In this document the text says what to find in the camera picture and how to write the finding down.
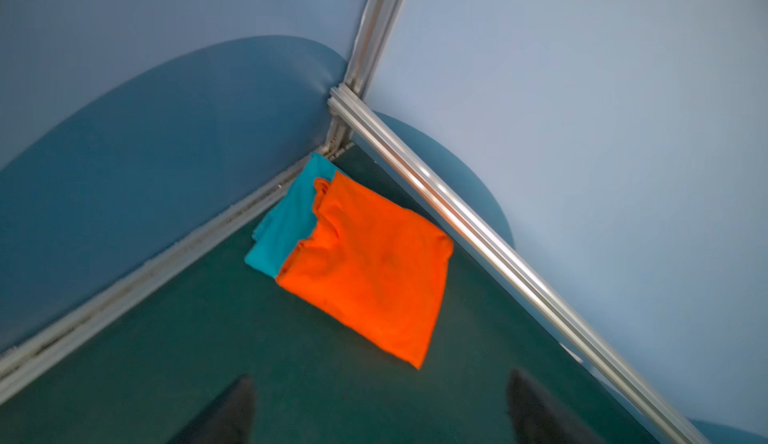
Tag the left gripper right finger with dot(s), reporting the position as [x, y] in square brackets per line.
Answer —
[538, 417]

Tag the aluminium back frame rail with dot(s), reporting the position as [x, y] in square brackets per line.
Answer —
[504, 259]

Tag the aluminium left frame post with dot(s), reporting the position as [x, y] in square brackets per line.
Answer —
[376, 25]

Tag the orange t shirt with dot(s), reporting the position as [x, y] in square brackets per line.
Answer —
[376, 267]

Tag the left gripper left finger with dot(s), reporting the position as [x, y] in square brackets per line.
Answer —
[229, 418]

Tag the folded teal t shirt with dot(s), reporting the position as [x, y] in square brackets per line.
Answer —
[290, 221]

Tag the aluminium left floor rail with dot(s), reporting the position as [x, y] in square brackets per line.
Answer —
[24, 363]

